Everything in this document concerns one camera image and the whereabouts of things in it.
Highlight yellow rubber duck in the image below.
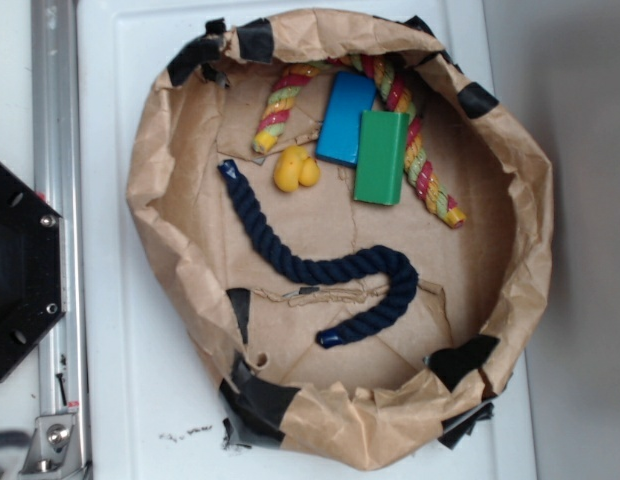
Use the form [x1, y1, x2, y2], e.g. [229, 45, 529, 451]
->
[273, 146, 321, 193]

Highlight brown paper bin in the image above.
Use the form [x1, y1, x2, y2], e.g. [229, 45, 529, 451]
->
[126, 8, 553, 471]

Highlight green rectangular block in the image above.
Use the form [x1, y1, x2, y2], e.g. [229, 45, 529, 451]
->
[353, 111, 409, 206]

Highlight blue rectangular block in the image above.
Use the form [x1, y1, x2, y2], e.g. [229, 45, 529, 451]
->
[315, 71, 376, 167]

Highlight white tray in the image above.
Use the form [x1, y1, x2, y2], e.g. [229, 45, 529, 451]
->
[76, 1, 537, 479]

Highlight navy blue rope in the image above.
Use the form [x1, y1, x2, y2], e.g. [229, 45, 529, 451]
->
[217, 158, 420, 350]

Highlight multicolour twisted rope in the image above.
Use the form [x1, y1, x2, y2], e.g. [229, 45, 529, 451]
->
[251, 53, 468, 230]

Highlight aluminium extrusion rail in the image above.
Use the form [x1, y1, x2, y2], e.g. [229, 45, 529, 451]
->
[31, 1, 93, 479]

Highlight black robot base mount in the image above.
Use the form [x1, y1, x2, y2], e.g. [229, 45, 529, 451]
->
[0, 162, 64, 383]

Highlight metal corner bracket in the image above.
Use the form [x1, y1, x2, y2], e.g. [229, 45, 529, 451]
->
[18, 413, 85, 479]

